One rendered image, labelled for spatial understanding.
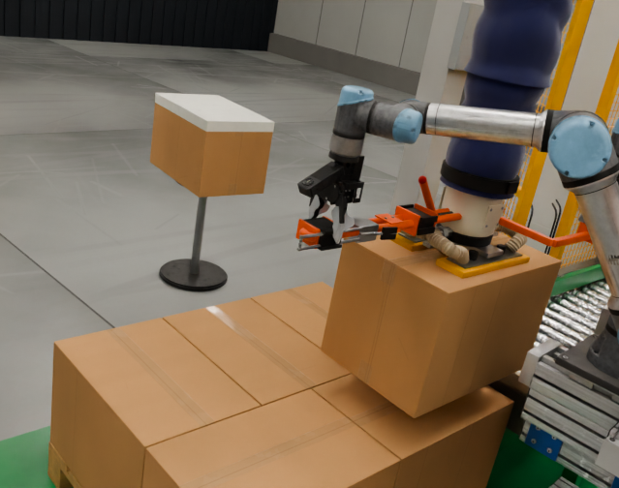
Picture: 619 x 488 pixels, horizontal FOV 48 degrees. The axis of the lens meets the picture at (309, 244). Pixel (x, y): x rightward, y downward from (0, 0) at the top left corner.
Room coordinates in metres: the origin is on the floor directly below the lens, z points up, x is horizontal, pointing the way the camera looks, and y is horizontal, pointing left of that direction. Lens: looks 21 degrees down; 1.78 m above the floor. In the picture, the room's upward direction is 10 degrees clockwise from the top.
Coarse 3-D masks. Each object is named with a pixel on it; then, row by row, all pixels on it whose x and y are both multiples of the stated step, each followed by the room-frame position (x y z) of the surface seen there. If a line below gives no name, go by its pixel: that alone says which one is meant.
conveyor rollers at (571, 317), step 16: (576, 288) 3.26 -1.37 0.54; (592, 288) 3.29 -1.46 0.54; (608, 288) 3.33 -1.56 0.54; (560, 304) 3.02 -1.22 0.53; (576, 304) 3.06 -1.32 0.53; (592, 304) 3.10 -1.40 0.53; (544, 320) 2.78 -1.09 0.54; (560, 320) 2.82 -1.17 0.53; (576, 320) 2.86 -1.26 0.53; (592, 320) 2.90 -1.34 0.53; (544, 336) 2.60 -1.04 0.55; (560, 336) 2.64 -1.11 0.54; (576, 336) 2.67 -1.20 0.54
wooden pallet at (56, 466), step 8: (48, 448) 1.91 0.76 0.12; (48, 456) 1.90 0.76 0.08; (56, 456) 1.86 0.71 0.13; (48, 464) 1.90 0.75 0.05; (56, 464) 1.86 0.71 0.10; (64, 464) 1.82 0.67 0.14; (48, 472) 1.90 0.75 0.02; (56, 472) 1.86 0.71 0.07; (64, 472) 1.82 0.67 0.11; (56, 480) 1.86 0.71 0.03; (64, 480) 1.85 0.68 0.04; (72, 480) 1.77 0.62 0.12
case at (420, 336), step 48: (384, 240) 1.95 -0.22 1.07; (336, 288) 1.92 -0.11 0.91; (384, 288) 1.80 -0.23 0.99; (432, 288) 1.69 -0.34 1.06; (480, 288) 1.76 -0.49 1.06; (528, 288) 1.95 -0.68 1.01; (336, 336) 1.89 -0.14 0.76; (384, 336) 1.77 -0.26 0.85; (432, 336) 1.66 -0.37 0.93; (480, 336) 1.81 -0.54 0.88; (528, 336) 2.03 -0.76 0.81; (384, 384) 1.74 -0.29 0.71; (432, 384) 1.68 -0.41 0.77; (480, 384) 1.88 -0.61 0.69
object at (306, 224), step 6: (324, 216) 1.62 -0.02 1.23; (300, 222) 1.57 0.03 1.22; (306, 222) 1.56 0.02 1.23; (312, 222) 1.56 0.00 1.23; (318, 222) 1.57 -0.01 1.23; (324, 222) 1.58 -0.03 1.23; (330, 222) 1.59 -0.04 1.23; (300, 228) 1.56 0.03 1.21; (306, 228) 1.55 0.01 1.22; (312, 228) 1.53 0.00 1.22; (318, 228) 1.53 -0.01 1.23; (324, 228) 1.54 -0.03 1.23; (330, 228) 1.55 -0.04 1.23; (306, 240) 1.54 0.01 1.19; (318, 240) 1.52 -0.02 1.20
